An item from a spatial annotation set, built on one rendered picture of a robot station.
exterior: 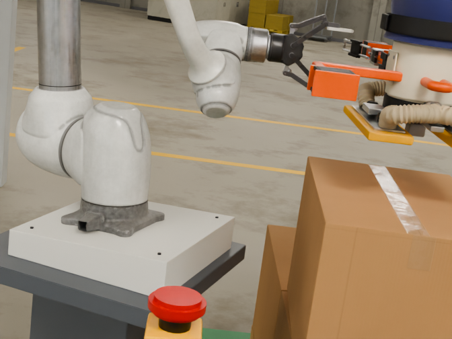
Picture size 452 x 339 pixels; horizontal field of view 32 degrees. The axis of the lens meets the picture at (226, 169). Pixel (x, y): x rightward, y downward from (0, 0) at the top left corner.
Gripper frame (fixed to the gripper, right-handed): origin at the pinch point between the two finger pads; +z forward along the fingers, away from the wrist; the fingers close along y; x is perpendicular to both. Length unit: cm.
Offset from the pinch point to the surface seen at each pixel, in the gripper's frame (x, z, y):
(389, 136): 44.3, 4.7, 11.6
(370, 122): 35.2, 2.0, 10.5
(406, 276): 56, 10, 38
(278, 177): -342, 28, 123
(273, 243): -43, -6, 69
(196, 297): 122, -34, 19
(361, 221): 52, 0, 29
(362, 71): 32.6, -1.1, -0.2
